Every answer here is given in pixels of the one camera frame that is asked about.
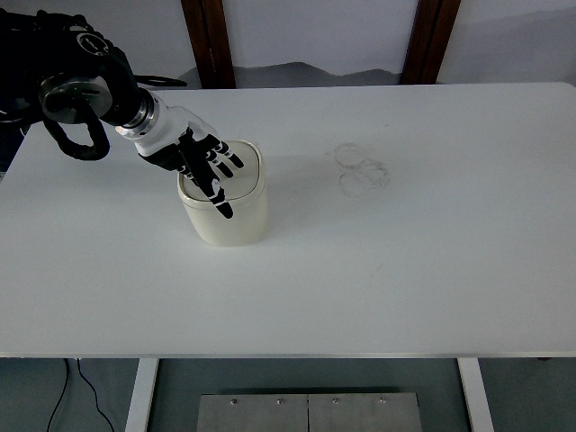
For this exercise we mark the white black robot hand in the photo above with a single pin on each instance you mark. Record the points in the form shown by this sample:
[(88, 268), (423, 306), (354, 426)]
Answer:
[(183, 142)]

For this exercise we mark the brown wooden post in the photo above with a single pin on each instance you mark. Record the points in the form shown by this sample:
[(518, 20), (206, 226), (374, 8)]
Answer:
[(208, 34), (431, 31)]

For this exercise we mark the right brown wooden post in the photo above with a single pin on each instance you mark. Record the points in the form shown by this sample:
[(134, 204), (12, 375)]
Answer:
[(431, 31)]

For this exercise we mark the right white table leg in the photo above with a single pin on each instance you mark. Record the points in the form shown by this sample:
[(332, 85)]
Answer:
[(475, 395)]

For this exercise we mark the white table leg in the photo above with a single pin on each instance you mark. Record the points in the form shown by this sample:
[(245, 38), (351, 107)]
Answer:
[(142, 395), (475, 395)]

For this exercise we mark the left brown wooden post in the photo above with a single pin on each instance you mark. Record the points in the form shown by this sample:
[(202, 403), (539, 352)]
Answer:
[(208, 34)]

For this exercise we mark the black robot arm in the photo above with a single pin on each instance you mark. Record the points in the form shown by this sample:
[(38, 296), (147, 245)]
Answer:
[(58, 70)]

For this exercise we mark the left white table leg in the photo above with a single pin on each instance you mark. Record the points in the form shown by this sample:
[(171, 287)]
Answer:
[(142, 395)]

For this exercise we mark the grey metal base plate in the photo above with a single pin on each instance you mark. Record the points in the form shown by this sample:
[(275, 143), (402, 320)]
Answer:
[(310, 412)]

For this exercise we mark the cream desktop trash can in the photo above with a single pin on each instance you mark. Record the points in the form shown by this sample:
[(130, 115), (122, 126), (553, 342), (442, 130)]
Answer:
[(246, 194)]

